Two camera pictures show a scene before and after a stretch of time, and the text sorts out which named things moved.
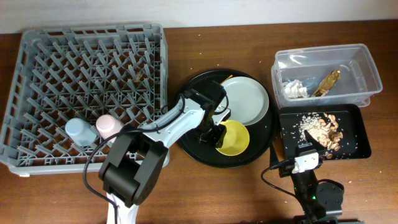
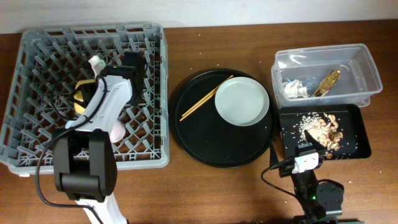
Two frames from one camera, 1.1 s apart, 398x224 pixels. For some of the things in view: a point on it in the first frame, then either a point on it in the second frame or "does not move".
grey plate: (246, 99) does not move
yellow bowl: (236, 139) -> (79, 109)
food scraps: (323, 128) does not move
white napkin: (295, 89) does not move
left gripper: (217, 139) -> (89, 90)
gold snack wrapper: (326, 83) does not move
